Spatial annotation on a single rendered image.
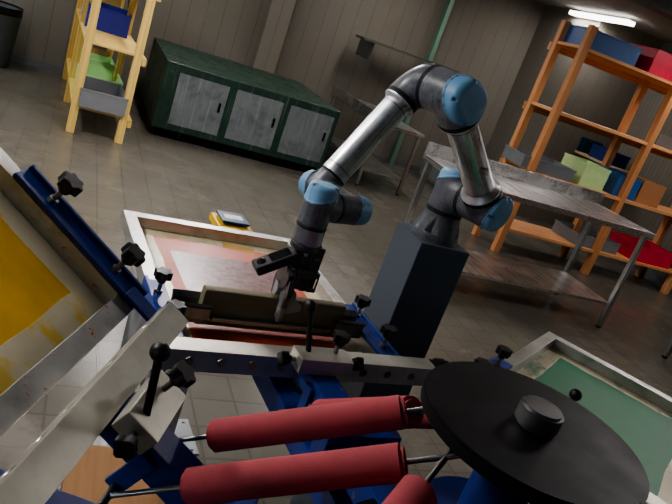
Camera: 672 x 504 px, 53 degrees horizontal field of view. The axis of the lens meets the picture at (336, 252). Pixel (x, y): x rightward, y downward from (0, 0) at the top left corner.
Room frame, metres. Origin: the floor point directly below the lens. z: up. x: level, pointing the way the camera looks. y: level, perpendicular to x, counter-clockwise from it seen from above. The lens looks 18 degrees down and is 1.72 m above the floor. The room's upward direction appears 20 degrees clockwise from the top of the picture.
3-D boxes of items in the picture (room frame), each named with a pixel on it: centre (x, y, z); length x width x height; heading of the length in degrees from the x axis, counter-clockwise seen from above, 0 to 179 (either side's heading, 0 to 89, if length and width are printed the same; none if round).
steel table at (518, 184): (5.69, -1.47, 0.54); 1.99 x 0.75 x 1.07; 115
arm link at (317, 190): (1.54, 0.08, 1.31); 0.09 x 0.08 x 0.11; 134
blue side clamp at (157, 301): (1.37, 0.32, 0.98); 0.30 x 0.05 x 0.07; 30
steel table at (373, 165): (8.90, 0.14, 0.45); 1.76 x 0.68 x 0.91; 25
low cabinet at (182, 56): (8.10, 1.76, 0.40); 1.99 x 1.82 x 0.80; 115
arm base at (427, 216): (2.07, -0.28, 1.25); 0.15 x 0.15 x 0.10
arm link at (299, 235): (1.54, 0.08, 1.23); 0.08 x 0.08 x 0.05
